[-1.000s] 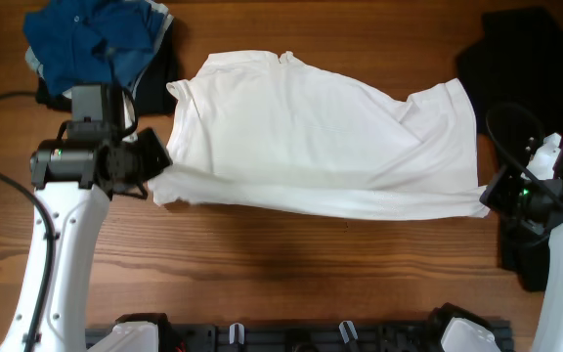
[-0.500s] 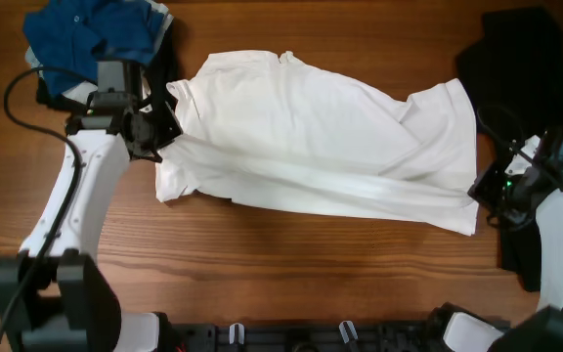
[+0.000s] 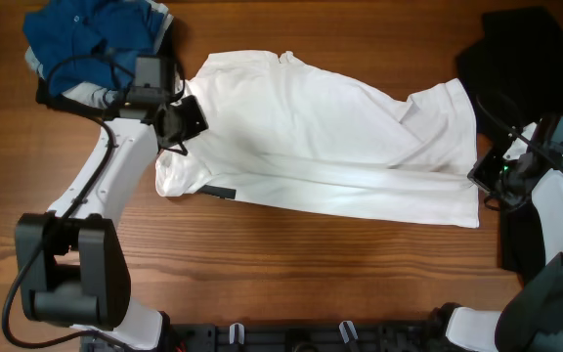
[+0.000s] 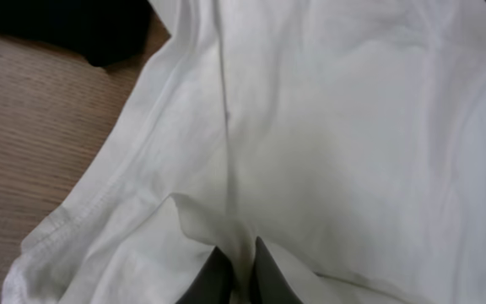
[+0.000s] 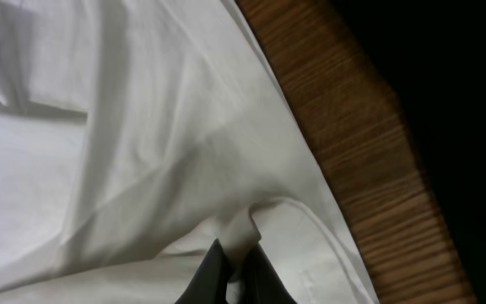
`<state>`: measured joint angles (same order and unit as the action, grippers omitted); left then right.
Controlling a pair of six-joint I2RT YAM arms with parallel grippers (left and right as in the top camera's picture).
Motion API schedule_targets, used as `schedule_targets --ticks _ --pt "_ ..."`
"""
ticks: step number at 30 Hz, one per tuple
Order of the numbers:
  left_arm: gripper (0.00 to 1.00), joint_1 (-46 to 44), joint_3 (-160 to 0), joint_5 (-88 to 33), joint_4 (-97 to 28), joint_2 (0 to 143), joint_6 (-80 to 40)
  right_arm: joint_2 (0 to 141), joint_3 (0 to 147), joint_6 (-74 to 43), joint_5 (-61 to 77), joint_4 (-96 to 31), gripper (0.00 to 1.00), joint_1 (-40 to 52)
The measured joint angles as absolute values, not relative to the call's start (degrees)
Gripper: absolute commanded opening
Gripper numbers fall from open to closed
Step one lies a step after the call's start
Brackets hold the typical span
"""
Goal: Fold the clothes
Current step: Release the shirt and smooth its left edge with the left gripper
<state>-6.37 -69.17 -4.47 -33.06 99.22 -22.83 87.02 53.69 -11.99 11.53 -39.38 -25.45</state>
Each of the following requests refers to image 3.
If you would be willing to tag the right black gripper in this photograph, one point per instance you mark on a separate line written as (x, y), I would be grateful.
(484, 177)

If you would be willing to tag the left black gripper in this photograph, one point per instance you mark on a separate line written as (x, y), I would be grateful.
(198, 119)

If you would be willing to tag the white t-shirt black print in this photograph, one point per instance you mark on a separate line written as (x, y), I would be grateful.
(286, 134)

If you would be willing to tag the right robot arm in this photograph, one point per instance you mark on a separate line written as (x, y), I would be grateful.
(533, 319)

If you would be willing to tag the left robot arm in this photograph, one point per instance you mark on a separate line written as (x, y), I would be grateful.
(73, 280)

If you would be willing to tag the black garment right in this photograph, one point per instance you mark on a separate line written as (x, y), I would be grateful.
(513, 77)

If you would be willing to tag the blue polo shirt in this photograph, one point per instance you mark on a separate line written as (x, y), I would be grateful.
(81, 39)

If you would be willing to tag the black folded garment left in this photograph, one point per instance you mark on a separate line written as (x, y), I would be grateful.
(89, 100)

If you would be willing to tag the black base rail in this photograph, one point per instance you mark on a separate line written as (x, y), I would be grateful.
(396, 336)

